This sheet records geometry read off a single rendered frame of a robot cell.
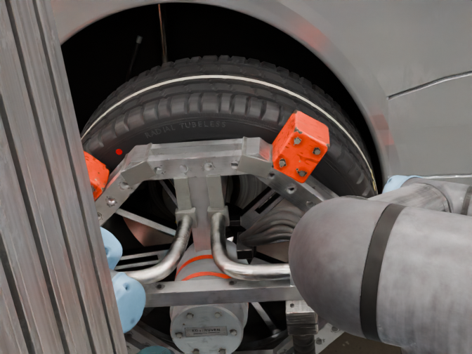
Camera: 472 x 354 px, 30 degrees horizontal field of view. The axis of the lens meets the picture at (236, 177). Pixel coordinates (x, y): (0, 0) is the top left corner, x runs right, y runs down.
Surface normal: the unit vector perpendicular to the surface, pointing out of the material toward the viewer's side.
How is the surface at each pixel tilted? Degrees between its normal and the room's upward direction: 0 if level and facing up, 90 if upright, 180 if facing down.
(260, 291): 90
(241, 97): 15
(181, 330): 90
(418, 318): 80
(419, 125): 90
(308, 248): 58
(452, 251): 23
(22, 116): 90
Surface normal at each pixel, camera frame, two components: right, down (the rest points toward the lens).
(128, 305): 0.80, 0.25
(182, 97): -0.18, -0.84
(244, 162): -0.05, 0.52
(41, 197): 0.99, -0.09
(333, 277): -0.65, 0.09
